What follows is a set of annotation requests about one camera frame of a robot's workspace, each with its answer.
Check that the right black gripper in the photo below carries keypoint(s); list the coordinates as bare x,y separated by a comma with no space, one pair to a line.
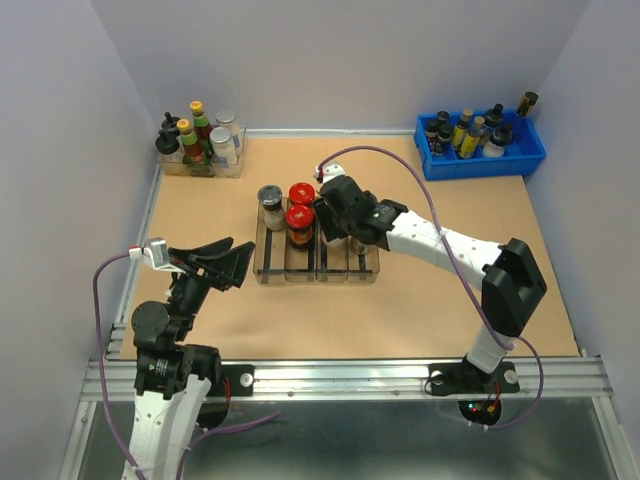
324,213

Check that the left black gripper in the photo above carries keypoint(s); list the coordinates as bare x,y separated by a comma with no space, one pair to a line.
236,259

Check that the yellow lid spice jar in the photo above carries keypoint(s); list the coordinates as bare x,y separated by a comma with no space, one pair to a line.
335,243

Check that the black knob lid bottle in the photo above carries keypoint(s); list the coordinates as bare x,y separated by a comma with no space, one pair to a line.
359,248

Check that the red lid sauce jar front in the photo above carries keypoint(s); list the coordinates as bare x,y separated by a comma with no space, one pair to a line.
300,221

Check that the red lid sauce jar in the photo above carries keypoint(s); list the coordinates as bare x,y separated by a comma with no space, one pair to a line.
300,221
301,193

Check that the red lid sauce jar back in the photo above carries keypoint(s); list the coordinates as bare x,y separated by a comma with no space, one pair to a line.
301,193

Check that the white powder jar black lid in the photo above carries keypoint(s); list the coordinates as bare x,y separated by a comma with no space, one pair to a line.
271,201

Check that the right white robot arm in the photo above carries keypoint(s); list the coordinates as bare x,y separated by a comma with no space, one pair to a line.
504,280

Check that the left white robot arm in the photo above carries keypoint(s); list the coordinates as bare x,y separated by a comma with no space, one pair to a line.
173,377

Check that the clear bin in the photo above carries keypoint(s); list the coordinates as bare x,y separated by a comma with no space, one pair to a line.
363,269
269,254
300,265
331,263

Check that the silver lid jar front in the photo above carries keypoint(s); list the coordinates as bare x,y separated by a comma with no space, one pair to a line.
223,145

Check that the silver lid jar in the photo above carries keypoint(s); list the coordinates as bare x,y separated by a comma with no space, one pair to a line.
223,145
228,118

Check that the clear corner storage box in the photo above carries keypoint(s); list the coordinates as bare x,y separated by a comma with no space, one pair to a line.
206,171

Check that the chili sauce bottle front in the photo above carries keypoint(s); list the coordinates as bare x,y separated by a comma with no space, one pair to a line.
191,143

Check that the chili sauce bottle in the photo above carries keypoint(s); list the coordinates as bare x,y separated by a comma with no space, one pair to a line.
191,143
202,125

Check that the black knob bottle front left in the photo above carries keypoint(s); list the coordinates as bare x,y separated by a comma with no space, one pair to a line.
168,147

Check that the chili sauce bottle back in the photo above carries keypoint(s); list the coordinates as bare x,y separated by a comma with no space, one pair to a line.
202,125

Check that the silver lid jar back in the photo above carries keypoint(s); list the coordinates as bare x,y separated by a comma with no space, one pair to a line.
228,118

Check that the black knob bottle back left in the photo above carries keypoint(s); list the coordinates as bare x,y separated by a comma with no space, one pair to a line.
169,124

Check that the yellow label bottle in bin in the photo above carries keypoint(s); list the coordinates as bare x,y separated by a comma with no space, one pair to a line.
467,133

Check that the black knob bottle in bin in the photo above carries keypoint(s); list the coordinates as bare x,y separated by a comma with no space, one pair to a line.
497,134

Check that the blue plastic bin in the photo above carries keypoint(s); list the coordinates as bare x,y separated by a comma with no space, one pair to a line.
522,156

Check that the dark bottle behind blue bin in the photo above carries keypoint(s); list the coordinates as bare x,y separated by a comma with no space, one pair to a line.
527,104

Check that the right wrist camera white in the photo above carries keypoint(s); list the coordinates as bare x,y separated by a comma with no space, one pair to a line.
327,172

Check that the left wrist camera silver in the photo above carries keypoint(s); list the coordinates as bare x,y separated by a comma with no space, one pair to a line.
154,253

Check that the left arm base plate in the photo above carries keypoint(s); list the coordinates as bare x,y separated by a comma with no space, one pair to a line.
238,377

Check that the aluminium rail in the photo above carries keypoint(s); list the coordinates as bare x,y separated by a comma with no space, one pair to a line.
378,380

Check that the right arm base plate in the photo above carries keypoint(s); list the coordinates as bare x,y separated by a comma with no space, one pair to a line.
461,377

